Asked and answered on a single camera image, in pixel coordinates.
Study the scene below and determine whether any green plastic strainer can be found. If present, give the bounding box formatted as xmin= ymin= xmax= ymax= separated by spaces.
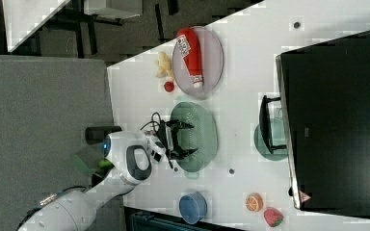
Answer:
xmin=171 ymin=102 xmax=218 ymax=179

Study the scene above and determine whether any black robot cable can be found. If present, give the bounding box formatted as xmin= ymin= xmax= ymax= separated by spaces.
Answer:
xmin=139 ymin=112 xmax=167 ymax=136

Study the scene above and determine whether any yellow plush banana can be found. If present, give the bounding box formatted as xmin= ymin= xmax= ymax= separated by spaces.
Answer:
xmin=156 ymin=52 xmax=174 ymax=83

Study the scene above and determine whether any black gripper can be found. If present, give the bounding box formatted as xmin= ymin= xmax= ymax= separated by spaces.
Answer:
xmin=157 ymin=119 xmax=197 ymax=160

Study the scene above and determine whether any blue plastic cup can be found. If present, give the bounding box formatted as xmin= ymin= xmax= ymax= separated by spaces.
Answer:
xmin=178 ymin=192 xmax=207 ymax=224

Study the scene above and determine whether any orange slice toy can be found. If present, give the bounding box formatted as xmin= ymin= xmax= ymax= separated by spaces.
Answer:
xmin=245 ymin=192 xmax=263 ymax=212

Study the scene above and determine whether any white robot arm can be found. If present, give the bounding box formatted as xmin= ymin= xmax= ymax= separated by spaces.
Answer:
xmin=16 ymin=119 xmax=194 ymax=231

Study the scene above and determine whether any light green mug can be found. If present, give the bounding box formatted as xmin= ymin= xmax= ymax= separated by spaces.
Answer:
xmin=253 ymin=108 xmax=288 ymax=162

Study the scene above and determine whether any grey round plate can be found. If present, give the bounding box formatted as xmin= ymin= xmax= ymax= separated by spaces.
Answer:
xmin=172 ymin=27 xmax=224 ymax=100

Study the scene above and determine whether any black toaster oven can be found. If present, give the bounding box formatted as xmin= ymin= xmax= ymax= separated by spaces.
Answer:
xmin=259 ymin=30 xmax=370 ymax=218

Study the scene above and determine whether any red plush ketchup bottle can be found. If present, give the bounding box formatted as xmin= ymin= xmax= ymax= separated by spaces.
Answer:
xmin=176 ymin=28 xmax=203 ymax=89

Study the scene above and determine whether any large red strawberry toy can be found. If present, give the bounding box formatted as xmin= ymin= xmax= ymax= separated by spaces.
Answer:
xmin=263 ymin=208 xmax=283 ymax=227

